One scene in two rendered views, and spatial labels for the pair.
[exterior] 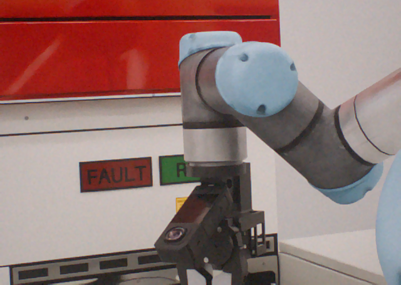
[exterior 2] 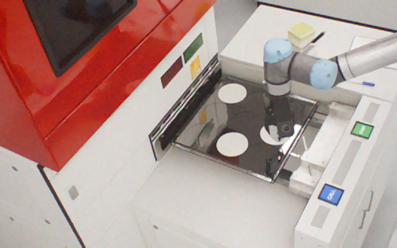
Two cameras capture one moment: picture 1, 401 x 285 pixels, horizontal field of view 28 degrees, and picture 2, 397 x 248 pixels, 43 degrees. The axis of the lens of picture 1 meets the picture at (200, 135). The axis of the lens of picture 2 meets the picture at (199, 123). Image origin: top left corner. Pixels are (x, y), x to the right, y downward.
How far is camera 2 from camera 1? 1.15 m
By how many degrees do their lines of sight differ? 50
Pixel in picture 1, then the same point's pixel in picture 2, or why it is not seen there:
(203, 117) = (283, 80)
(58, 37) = (156, 36)
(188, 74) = (279, 69)
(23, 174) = (145, 98)
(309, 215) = not seen: outside the picture
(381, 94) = (362, 63)
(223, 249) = not seen: hidden behind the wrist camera
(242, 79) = (328, 83)
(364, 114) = (354, 70)
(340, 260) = not seen: hidden behind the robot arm
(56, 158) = (153, 83)
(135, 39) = (179, 14)
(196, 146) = (279, 90)
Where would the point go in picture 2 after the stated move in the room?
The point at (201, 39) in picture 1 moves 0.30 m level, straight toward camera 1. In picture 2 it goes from (284, 54) to (380, 114)
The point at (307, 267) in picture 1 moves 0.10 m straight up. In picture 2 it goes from (244, 67) to (242, 45)
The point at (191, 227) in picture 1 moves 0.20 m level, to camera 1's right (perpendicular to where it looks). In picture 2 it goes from (290, 123) to (339, 89)
